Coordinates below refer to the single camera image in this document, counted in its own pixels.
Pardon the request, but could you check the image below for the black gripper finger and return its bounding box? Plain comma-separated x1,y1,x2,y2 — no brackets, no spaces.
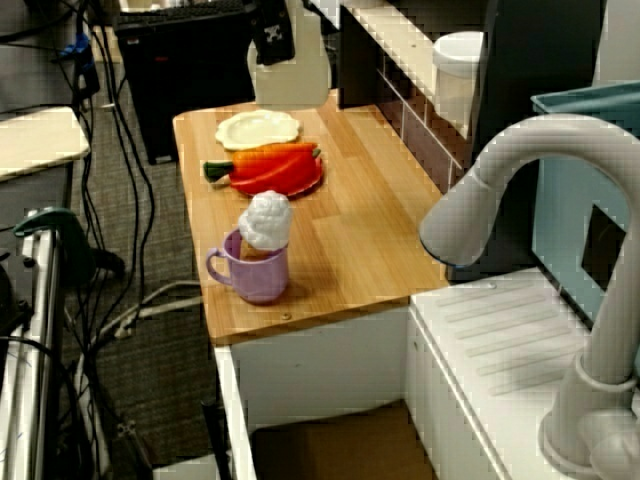
251,0,296,66

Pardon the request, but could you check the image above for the green hand clamp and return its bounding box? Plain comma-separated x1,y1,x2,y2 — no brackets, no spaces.
12,207,126,286

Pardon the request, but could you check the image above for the black computer case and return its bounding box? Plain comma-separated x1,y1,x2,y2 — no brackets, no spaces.
114,7,259,166

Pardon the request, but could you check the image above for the grey toy faucet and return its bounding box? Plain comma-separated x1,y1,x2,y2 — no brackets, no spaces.
418,113,640,476

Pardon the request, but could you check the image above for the white toy sink unit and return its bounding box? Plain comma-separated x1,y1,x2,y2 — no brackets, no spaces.
407,267,640,480

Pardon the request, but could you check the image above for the red toy chili pepper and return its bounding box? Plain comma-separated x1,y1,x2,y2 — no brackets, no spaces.
230,147,322,194

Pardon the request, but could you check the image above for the orange toy carrot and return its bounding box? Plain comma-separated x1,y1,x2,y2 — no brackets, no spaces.
203,142,320,182

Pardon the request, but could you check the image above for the orange round plate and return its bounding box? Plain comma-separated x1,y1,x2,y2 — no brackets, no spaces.
229,157,325,201

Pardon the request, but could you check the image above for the dark tiled backsplash hutch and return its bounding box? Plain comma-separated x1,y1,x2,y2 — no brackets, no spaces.
337,0,606,281

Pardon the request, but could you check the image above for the cream desk board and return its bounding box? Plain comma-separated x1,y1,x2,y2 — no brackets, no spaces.
0,105,91,182

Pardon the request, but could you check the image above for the cream scalloped plate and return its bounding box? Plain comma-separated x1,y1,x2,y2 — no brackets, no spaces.
215,109,305,152

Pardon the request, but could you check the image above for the aluminium frame profile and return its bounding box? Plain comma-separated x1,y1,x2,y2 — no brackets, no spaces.
0,214,66,480

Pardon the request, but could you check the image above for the white toy detergent bottle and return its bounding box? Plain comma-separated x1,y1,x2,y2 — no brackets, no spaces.
246,0,332,107

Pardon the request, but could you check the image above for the white toy kitchen cabinet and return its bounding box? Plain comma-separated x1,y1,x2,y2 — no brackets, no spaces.
213,304,416,480

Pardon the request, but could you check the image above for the grey floor cable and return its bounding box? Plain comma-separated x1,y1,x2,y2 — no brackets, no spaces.
92,279,204,346

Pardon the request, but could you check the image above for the teal plastic bin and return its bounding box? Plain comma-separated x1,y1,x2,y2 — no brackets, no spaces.
529,82,640,326

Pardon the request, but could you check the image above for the purple plastic mug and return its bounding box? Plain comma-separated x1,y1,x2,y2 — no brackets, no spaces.
205,227,290,305

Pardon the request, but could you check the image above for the white lidded canister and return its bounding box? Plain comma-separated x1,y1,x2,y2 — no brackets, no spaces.
432,30,486,139

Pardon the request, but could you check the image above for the toy ice cream cone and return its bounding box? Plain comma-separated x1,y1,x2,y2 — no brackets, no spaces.
237,190,295,261

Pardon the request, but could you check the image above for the black hanging cable bundle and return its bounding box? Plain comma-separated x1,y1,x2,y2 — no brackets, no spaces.
49,0,156,351

